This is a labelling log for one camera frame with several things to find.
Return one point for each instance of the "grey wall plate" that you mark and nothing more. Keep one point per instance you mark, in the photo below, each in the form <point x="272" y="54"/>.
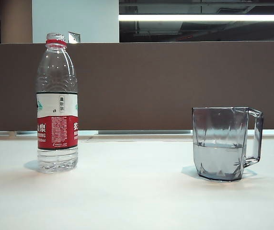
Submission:
<point x="74" y="37"/>

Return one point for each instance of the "brown desk partition panel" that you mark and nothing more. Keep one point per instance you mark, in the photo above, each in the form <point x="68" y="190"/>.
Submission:
<point x="163" y="86"/>

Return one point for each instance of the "brown round column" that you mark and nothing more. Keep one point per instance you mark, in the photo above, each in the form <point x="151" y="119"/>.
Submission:
<point x="16" y="21"/>

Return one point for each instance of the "white ceiling light strip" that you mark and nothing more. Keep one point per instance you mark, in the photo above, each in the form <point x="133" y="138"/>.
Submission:
<point x="204" y="17"/>

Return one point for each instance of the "clear red-label water bottle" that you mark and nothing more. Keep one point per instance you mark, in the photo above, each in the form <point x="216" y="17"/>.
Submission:
<point x="55" y="131"/>

